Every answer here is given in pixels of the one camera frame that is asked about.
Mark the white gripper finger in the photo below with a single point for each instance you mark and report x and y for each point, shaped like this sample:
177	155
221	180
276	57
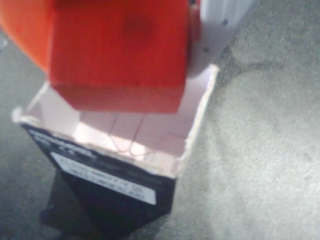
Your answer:
215	35

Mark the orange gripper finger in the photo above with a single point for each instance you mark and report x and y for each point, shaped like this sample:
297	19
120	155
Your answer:
25	32

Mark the red cube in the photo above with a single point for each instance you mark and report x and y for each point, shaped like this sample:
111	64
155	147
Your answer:
117	55

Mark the white cardboard box black label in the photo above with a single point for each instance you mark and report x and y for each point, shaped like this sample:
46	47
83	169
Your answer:
155	140

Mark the dark grey felt mat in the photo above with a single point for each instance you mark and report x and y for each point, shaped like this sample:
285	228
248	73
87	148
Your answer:
250	162

